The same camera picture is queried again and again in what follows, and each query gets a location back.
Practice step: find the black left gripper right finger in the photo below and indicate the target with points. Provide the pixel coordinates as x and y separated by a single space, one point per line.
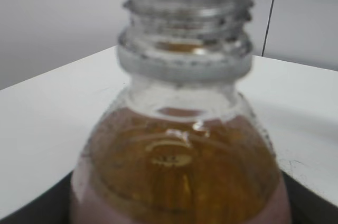
306 206

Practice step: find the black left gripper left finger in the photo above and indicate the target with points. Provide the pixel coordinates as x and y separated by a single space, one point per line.
52 207

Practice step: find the oolong tea bottle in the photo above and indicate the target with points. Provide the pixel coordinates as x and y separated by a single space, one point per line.
181 144

